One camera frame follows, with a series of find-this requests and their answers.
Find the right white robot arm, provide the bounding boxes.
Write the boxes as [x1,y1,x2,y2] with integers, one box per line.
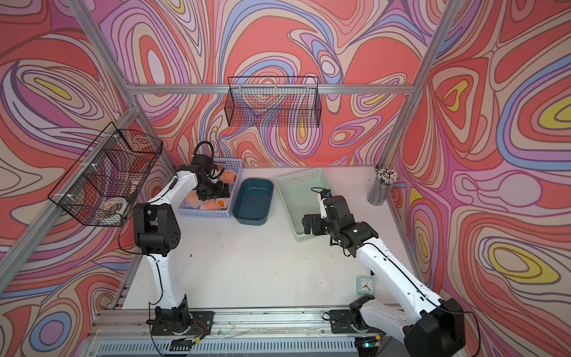
[302,190,466,356]

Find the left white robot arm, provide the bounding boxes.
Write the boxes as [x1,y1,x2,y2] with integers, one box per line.
[133,154,229,327]

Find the lavender perforated plastic basket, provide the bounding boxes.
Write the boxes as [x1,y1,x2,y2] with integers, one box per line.
[178,158,242,219]

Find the netted orange front left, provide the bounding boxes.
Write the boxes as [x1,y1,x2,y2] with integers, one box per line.
[185,190,202,209]

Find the netted orange front right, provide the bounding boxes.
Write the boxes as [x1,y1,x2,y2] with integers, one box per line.
[200,198,228,211]

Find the mint green perforated basket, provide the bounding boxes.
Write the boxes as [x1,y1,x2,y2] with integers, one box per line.
[276,168,336,242]

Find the dark teal plastic tray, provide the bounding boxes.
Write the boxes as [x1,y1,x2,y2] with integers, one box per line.
[233,178,274,226]

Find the metal cup of pencils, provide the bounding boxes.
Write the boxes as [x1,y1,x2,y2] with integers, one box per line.
[367,167,398,206]

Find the small mint alarm clock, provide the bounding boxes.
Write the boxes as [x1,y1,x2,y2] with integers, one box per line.
[356,275,376,296]

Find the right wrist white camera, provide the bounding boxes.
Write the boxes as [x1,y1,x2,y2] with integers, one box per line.
[318,188,332,201]

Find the black wire basket back wall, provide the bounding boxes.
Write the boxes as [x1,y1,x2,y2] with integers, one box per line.
[224,75,322,129]

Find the black wire basket wall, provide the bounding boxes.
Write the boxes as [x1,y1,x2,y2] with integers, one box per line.
[224,75,322,129]
[48,123,163,227]

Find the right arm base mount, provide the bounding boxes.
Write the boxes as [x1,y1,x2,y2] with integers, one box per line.
[322,309,386,337]

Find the black wire basket left wall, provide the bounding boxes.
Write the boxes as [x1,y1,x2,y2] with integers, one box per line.
[48,123,163,227]

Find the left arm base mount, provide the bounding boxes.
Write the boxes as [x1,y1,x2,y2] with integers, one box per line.
[150,307,214,337]

